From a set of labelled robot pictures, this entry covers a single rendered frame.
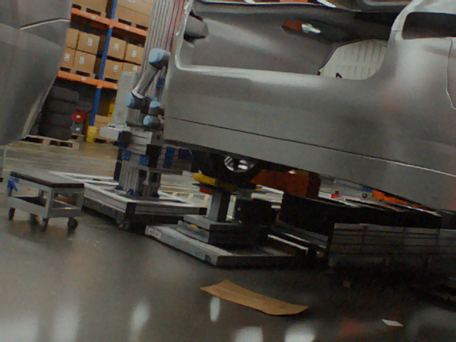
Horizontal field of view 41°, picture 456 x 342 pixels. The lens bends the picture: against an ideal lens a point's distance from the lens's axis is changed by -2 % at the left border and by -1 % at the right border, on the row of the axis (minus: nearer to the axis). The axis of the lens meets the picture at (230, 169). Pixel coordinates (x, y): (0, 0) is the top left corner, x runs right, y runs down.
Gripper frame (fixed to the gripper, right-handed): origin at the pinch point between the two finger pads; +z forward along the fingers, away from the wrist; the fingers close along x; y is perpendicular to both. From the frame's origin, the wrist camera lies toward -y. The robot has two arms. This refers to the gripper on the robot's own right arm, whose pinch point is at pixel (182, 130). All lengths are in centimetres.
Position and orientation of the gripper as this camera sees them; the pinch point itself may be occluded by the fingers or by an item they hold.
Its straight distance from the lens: 476.6
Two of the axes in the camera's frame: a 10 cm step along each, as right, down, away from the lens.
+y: 2.0, -9.8, -0.6
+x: -6.7, -1.8, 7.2
